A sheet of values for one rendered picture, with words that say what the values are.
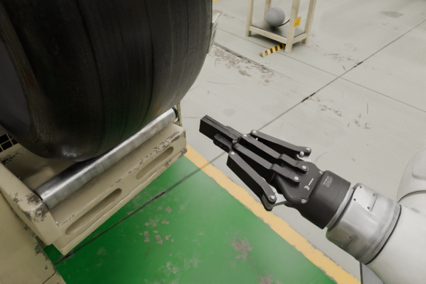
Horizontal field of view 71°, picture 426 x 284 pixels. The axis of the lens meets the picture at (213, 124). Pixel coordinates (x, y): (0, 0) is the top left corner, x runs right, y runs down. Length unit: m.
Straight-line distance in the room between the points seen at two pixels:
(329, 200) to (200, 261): 1.13
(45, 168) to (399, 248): 0.72
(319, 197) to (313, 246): 1.19
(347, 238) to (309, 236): 1.20
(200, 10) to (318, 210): 0.32
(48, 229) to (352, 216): 0.46
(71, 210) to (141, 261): 0.93
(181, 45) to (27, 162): 0.55
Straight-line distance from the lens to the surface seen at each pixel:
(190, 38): 0.47
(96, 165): 0.63
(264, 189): 0.42
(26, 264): 0.80
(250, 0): 3.40
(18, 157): 0.90
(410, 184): 0.53
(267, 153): 0.46
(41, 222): 0.57
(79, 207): 0.63
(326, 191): 0.42
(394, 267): 0.43
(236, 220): 1.61
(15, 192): 0.59
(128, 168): 0.67
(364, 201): 0.42
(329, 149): 2.09
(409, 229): 0.43
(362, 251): 0.43
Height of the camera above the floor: 1.34
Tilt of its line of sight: 39 degrees down
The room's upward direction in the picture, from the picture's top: straight up
